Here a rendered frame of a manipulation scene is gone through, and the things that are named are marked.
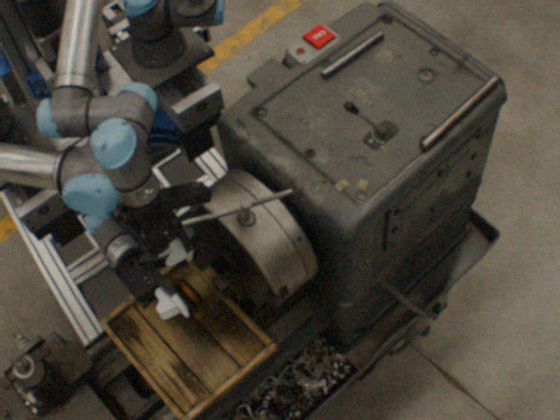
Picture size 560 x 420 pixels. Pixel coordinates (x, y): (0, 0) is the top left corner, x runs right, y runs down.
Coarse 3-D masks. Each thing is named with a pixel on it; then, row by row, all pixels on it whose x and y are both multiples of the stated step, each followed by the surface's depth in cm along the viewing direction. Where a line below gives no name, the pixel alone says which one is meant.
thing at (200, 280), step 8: (192, 264) 162; (208, 264) 162; (192, 272) 160; (200, 272) 159; (208, 272) 161; (216, 272) 161; (184, 280) 161; (192, 280) 159; (200, 280) 159; (208, 280) 160; (176, 288) 161; (184, 288) 159; (192, 288) 159; (200, 288) 159; (208, 288) 160; (184, 296) 165; (192, 296) 159; (200, 296) 160; (208, 296) 161; (192, 304) 159; (200, 304) 161
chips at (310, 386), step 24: (312, 360) 205; (336, 360) 204; (264, 384) 200; (288, 384) 199; (312, 384) 196; (336, 384) 202; (240, 408) 201; (264, 408) 199; (288, 408) 195; (312, 408) 198
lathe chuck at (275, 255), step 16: (224, 192) 157; (240, 192) 156; (192, 208) 167; (208, 208) 155; (224, 208) 154; (256, 208) 153; (224, 224) 152; (240, 224) 152; (256, 224) 152; (272, 224) 153; (240, 240) 151; (256, 240) 152; (272, 240) 153; (288, 240) 154; (240, 256) 160; (256, 256) 151; (272, 256) 153; (288, 256) 155; (256, 272) 157; (272, 272) 153; (288, 272) 156; (304, 272) 160; (272, 288) 155; (288, 288) 159; (272, 304) 166
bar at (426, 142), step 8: (488, 80) 161; (496, 80) 161; (480, 88) 160; (488, 88) 160; (472, 96) 159; (480, 96) 159; (464, 104) 158; (472, 104) 158; (456, 112) 157; (464, 112) 158; (448, 120) 156; (456, 120) 157; (440, 128) 155; (448, 128) 156; (432, 136) 154; (440, 136) 155; (424, 144) 153; (432, 144) 155
